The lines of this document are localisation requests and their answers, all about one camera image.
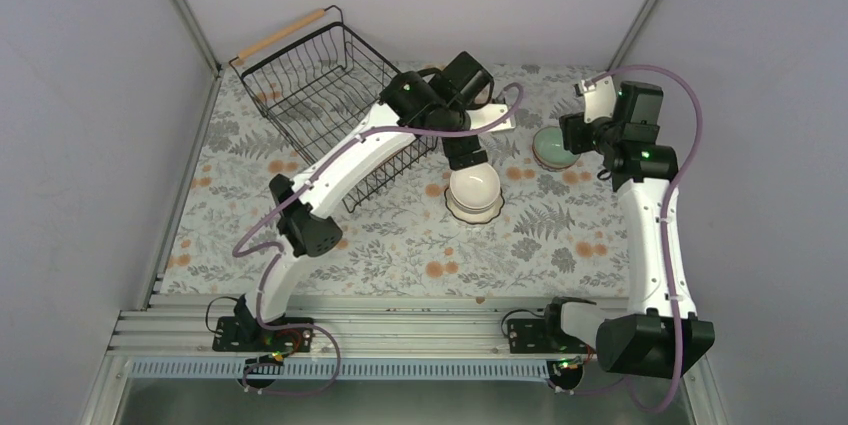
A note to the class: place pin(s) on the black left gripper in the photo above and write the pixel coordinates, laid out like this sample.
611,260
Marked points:
452,149

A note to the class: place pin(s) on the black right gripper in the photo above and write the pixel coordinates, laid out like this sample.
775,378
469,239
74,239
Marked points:
573,141

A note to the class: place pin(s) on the mint green bowl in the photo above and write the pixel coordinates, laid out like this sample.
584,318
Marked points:
548,137

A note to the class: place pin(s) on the white ribbed bowl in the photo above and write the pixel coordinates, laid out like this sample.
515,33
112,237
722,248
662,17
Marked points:
476,187

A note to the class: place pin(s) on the white scalloped bowl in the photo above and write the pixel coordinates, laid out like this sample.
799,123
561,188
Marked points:
473,216

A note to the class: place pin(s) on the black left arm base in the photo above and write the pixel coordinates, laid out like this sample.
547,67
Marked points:
240,332

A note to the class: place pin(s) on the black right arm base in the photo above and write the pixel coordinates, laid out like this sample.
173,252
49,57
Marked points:
530,336

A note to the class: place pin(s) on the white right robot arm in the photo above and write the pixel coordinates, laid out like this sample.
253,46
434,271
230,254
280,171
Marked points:
661,335

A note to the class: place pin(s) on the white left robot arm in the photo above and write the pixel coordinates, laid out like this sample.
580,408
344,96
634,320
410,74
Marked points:
426,103

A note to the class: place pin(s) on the floral table mat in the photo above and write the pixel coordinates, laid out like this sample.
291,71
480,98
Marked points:
560,232

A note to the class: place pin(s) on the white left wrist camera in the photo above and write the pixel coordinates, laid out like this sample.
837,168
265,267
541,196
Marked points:
492,118

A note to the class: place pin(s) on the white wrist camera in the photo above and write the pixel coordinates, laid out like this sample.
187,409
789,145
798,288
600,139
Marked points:
599,96
492,118

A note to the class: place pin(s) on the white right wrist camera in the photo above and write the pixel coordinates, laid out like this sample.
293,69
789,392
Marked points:
599,96

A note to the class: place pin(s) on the black wire dish rack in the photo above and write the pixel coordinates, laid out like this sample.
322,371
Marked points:
316,85

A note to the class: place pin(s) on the aluminium frame post right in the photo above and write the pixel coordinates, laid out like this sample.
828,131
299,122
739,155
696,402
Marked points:
633,33

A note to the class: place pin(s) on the aluminium frame post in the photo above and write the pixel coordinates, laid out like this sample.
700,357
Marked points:
199,39
633,33

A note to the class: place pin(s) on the wooden rack handle far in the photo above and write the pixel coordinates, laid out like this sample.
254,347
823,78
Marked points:
287,30

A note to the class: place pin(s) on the aluminium frame post left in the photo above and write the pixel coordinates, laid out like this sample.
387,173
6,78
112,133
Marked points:
199,39

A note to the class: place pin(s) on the aluminium rail base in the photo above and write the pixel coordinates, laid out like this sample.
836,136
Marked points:
377,338

